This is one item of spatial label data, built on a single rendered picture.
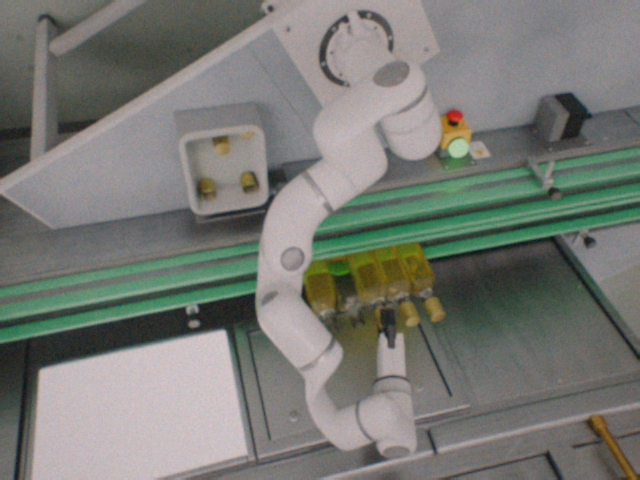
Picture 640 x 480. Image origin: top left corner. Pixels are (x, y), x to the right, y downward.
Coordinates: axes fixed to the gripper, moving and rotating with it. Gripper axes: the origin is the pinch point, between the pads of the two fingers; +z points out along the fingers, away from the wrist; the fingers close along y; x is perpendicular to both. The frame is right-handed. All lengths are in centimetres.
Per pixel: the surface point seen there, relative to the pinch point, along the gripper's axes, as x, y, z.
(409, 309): -5.1, 1.6, 2.7
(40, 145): 78, 18, 36
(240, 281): 33.2, -3.8, 14.4
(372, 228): 2.2, 5.8, 23.1
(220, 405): 35.5, -12.6, -12.7
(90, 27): 76, 24, 79
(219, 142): 36, 28, 26
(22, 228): 94, -15, 42
